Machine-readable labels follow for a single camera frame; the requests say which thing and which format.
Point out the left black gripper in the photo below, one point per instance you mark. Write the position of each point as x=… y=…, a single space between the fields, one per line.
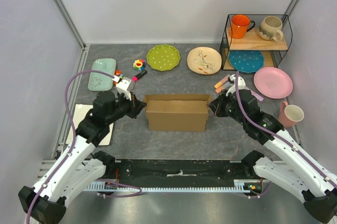
x=136 y=105

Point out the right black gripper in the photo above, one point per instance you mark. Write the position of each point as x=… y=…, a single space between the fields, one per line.
x=216 y=105

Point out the brown cardboard box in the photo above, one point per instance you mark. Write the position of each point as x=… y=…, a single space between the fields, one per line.
x=177 y=112

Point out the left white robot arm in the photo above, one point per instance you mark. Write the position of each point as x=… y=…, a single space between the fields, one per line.
x=47 y=200

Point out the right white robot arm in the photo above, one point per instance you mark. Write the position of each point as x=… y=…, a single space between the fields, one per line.
x=307 y=180

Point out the pink black highlighter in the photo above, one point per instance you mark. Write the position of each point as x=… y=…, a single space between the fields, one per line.
x=139 y=75

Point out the rainbow smiling flower toy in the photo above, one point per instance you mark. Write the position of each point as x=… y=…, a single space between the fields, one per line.
x=139 y=65

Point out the purple highlighter pen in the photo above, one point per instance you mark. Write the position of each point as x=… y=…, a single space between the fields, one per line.
x=257 y=96

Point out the light teal rectangular tray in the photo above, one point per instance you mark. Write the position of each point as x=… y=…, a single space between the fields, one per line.
x=100 y=82

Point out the cream bird pattern plate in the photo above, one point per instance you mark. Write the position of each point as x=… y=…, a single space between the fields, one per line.
x=204 y=60

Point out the blue polka dot plate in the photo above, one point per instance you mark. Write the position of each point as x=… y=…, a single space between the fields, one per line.
x=246 y=61

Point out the green polka dot plate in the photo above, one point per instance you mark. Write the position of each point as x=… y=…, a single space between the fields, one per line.
x=163 y=57

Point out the white square plate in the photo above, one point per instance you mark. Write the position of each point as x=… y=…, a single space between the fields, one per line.
x=79 y=114

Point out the pink round plate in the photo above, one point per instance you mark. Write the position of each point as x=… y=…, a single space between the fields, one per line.
x=273 y=83

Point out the pink mug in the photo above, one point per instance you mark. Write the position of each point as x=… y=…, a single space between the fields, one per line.
x=290 y=115

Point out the orange mug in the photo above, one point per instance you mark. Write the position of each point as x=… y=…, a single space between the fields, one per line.
x=240 y=25

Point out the beige ceramic mug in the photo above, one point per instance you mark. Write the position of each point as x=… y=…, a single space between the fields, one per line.
x=271 y=29

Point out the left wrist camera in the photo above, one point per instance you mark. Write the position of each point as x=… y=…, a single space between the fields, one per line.
x=124 y=86

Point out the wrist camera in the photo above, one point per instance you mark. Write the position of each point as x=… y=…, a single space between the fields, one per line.
x=124 y=86
x=238 y=83

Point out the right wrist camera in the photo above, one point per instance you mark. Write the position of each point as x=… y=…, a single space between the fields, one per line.
x=238 y=83

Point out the small flower keychain toy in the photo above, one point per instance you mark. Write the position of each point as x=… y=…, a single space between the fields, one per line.
x=118 y=73

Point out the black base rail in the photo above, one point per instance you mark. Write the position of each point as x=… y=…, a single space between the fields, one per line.
x=132 y=177

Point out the black wire wooden shelf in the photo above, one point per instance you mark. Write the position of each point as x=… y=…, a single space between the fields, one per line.
x=273 y=51

